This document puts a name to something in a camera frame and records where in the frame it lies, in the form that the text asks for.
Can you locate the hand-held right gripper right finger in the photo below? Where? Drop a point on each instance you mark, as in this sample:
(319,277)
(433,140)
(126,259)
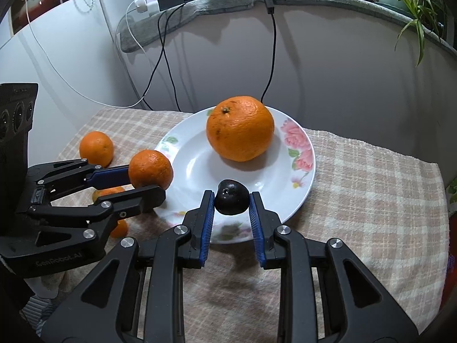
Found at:
(256,228)

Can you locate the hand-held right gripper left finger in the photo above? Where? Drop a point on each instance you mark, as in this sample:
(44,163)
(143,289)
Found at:
(207,228)

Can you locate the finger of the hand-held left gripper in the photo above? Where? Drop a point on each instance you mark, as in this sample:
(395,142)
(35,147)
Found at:
(107,177)
(142,196)

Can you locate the small orange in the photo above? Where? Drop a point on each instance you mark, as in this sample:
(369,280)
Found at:
(150,168)
(107,192)
(96,148)
(121,229)

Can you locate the dark plum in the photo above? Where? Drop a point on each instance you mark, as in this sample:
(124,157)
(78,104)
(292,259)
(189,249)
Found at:
(231,198)

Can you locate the white floral plate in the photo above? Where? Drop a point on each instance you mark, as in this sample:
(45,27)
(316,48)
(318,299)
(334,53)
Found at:
(192,164)

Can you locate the large orange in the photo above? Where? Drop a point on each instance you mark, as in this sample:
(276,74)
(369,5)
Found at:
(241,128)

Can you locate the plaid beige cloth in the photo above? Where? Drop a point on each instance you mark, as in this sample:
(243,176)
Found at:
(357,203)

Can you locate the white cabinet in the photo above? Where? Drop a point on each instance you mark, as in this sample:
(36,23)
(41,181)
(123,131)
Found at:
(71,53)

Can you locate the striped grey cloth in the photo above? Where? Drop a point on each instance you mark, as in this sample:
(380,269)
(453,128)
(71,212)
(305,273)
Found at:
(35,311)

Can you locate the white charger plug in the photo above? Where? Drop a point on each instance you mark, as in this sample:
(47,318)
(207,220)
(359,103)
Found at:
(146,3)

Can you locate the black power adapter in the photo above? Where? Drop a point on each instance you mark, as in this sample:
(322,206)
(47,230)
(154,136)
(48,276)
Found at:
(171,1)

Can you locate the grey towel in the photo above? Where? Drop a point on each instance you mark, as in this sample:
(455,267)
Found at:
(228,1)

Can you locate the green spider plant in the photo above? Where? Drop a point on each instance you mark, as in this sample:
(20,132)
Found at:
(416,10)

